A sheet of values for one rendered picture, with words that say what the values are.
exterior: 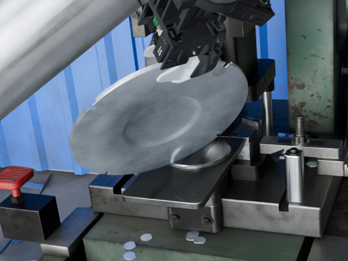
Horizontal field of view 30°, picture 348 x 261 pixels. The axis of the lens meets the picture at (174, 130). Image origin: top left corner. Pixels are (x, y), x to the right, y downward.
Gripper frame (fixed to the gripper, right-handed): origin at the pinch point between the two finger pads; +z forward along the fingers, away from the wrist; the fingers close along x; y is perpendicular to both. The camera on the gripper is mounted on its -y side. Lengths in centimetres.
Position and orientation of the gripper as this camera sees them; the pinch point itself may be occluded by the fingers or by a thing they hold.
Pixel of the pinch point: (178, 70)
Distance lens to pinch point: 90.3
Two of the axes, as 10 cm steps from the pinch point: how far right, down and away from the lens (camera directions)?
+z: -2.9, 4.5, 8.5
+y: -8.6, 2.7, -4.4
